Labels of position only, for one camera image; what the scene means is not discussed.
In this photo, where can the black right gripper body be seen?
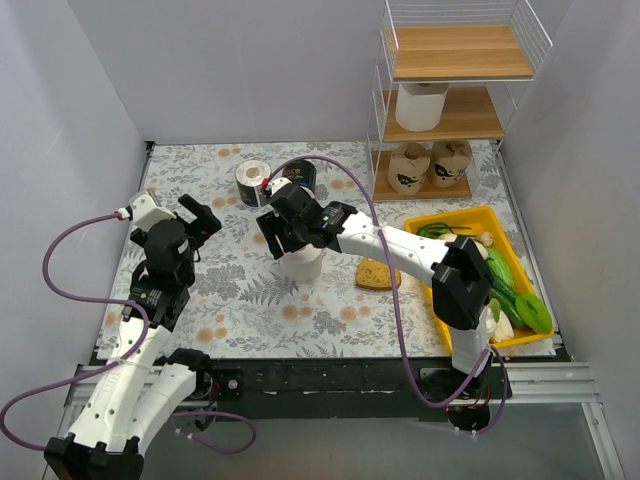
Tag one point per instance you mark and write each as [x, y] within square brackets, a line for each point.
[273, 232]

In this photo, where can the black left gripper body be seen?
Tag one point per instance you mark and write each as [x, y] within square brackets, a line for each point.
[195, 223]

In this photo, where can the white paper roll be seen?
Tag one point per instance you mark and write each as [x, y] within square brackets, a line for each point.
[302, 266]
[419, 106]

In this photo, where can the black roll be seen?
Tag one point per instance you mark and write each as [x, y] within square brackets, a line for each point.
[249, 177]
[301, 172]

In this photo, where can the brown roll cartoon print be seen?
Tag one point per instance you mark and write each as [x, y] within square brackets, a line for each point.
[408, 166]

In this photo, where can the brown roll barcode label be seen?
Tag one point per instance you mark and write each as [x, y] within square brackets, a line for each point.
[449, 160]

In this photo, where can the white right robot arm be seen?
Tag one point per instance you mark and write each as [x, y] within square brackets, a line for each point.
[455, 271]

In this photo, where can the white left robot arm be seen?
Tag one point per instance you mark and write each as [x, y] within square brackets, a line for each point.
[110, 437]

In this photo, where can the slice of brown bread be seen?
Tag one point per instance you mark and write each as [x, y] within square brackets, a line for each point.
[373, 275]

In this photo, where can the green leafy vegetable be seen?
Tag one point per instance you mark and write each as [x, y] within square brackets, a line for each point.
[437, 229]

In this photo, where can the garlic bulb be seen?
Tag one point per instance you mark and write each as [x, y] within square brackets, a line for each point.
[486, 239]

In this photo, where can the white cauliflower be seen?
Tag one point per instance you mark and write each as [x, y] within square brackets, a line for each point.
[498, 325]

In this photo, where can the green round lotus pod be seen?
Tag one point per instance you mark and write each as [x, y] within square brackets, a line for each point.
[534, 313]

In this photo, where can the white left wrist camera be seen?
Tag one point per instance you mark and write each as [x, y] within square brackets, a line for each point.
[144, 211]

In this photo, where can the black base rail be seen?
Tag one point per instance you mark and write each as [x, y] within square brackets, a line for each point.
[318, 388]

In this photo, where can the white wire wooden shelf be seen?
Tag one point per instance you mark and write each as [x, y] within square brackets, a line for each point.
[447, 73]

